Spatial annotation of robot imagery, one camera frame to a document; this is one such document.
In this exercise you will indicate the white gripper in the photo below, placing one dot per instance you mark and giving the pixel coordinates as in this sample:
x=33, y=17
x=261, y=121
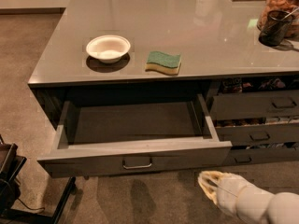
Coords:
x=228, y=190

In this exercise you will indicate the grey drawer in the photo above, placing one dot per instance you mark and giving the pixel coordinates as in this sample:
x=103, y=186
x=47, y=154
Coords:
x=249, y=105
x=259, y=134
x=134, y=139
x=261, y=155

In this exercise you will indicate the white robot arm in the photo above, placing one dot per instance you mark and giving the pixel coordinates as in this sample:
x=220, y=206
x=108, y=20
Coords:
x=258, y=206

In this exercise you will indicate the green yellow sponge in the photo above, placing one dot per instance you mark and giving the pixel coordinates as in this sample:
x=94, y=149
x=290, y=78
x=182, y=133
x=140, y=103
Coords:
x=163, y=63

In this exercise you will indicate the grey counter cabinet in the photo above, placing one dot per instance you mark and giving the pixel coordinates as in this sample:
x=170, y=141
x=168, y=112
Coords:
x=216, y=39

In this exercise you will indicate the white paper bowl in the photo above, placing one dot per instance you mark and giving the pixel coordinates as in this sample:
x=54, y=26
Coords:
x=108, y=48

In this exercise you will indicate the black mesh cup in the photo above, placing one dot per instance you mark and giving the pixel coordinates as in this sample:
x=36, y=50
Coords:
x=276, y=27

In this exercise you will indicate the glass jar of snacks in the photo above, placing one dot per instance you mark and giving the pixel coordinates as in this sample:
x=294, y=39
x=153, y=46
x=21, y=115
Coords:
x=285, y=5

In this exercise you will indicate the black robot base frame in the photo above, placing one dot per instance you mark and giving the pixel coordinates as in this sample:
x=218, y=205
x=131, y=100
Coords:
x=12, y=209

